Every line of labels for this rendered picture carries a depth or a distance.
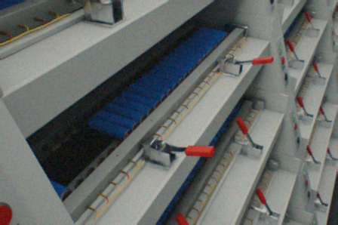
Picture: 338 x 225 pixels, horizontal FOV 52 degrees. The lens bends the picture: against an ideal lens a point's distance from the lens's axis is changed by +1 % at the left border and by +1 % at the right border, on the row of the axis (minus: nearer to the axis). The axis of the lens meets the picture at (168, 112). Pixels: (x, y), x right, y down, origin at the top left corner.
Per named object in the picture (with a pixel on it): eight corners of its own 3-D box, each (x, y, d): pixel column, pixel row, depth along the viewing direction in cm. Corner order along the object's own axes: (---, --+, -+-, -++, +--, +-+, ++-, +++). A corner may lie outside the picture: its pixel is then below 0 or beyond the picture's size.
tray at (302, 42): (324, 31, 136) (334, -5, 128) (290, 108, 93) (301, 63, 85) (273, 23, 144) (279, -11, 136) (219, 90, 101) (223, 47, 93)
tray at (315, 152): (335, 112, 152) (344, 85, 144) (310, 211, 108) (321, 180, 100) (288, 101, 160) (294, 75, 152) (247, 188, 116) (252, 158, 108)
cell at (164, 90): (139, 86, 60) (173, 95, 57) (134, 91, 59) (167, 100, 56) (139, 77, 59) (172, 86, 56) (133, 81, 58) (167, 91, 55)
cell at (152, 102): (127, 97, 57) (161, 108, 54) (121, 103, 56) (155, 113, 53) (126, 88, 56) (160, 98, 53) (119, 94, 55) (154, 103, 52)
